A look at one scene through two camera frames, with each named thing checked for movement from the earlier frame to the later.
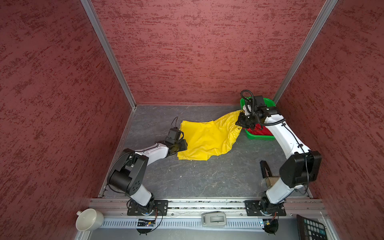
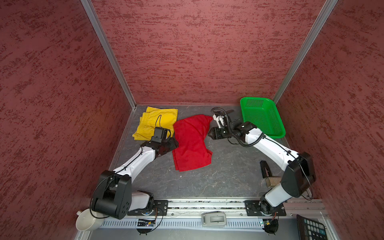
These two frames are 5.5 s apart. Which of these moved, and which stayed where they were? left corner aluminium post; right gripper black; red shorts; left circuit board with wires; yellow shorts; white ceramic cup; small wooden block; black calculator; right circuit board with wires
Moved: red shorts; yellow shorts; right gripper black
Stayed: right circuit board with wires; black calculator; small wooden block; left circuit board with wires; white ceramic cup; left corner aluminium post
